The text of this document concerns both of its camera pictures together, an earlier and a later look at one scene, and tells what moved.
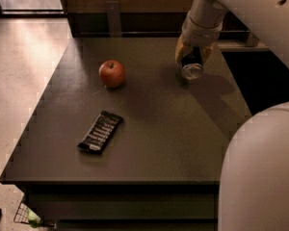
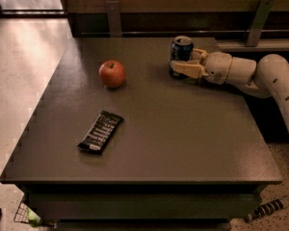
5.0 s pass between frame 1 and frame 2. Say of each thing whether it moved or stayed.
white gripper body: moved
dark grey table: stayed
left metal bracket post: stayed
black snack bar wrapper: stayed
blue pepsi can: moved
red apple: stayed
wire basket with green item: stayed
